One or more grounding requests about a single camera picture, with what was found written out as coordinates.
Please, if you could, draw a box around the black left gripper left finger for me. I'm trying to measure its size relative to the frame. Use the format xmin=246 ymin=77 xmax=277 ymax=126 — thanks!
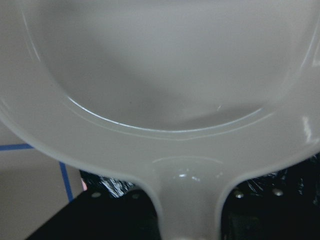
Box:
xmin=27 ymin=189 xmax=161 ymax=240

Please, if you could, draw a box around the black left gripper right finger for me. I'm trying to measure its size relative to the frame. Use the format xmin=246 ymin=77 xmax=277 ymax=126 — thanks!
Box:
xmin=220 ymin=187 xmax=320 ymax=240

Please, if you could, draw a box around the beige dustpan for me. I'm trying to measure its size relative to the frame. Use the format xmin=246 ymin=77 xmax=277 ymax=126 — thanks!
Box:
xmin=0 ymin=0 xmax=320 ymax=240

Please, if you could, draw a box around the black trash bag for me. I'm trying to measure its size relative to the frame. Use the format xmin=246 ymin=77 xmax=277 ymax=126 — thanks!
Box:
xmin=80 ymin=153 xmax=320 ymax=205

